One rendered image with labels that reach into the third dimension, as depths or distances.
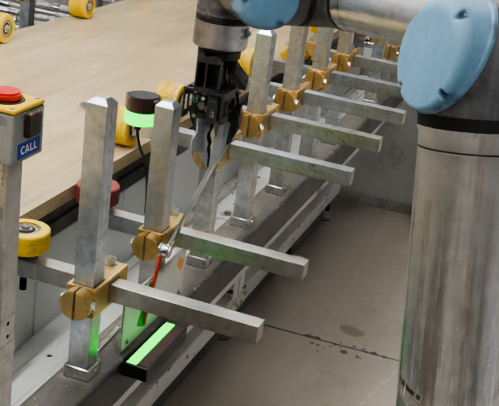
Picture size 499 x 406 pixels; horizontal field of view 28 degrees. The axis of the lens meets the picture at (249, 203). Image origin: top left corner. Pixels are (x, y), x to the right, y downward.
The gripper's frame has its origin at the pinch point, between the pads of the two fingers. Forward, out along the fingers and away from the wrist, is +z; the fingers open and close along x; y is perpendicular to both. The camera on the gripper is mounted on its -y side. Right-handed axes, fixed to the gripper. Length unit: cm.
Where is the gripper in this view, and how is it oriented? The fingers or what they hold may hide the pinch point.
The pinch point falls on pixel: (210, 159)
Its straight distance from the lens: 175.1
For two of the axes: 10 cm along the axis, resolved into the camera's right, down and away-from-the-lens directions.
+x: 9.3, 2.4, -2.7
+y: -3.4, 3.0, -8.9
